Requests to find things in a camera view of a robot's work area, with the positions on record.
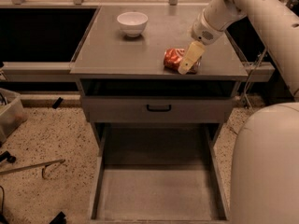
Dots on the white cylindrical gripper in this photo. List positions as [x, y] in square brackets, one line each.
[203, 32]

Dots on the crushed red coke can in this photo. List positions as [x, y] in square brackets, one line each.
[172, 58]

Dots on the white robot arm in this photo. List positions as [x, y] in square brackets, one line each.
[265, 165]

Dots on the grey metal drawer cabinet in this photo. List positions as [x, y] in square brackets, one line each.
[111, 64]

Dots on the closed grey top drawer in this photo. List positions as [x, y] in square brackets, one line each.
[133, 110]

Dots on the open grey middle drawer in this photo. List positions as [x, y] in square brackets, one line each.
[157, 175]

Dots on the white ceramic bowl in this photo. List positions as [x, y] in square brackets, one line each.
[132, 24]

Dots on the small black floor block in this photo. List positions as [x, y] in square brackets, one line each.
[57, 103]

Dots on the clear plastic storage bin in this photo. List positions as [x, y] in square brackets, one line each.
[12, 113]

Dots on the black object bottom floor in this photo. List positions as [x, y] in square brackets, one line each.
[59, 219]

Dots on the black clamp on floor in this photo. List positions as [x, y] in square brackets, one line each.
[6, 156]

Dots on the right grey metal rail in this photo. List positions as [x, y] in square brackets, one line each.
[259, 73]

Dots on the grey metal rail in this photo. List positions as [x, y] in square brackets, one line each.
[38, 72]
[259, 73]

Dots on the black drawer handle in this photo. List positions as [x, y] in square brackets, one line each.
[159, 108]

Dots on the left grey metal rail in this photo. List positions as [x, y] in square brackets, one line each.
[38, 72]

